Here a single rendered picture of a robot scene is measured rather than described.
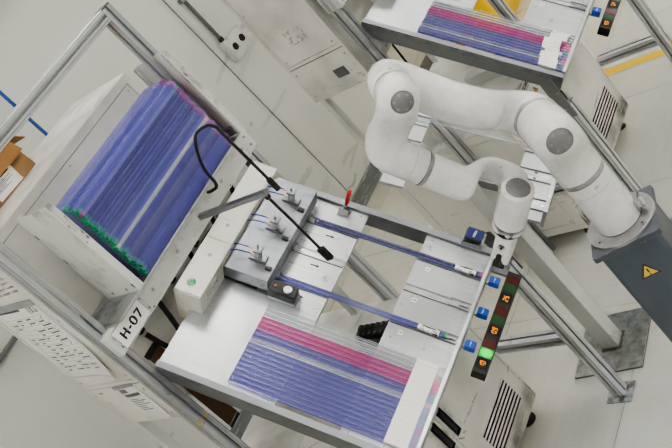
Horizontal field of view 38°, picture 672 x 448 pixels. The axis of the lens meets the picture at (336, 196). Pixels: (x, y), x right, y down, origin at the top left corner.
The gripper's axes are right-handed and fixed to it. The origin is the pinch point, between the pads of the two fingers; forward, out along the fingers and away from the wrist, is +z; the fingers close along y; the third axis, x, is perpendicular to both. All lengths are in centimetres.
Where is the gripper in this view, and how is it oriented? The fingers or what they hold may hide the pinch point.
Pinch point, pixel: (499, 261)
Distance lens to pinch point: 268.2
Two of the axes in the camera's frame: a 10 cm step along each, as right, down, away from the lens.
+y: 3.8, -7.2, 5.8
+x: -9.2, -3.1, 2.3
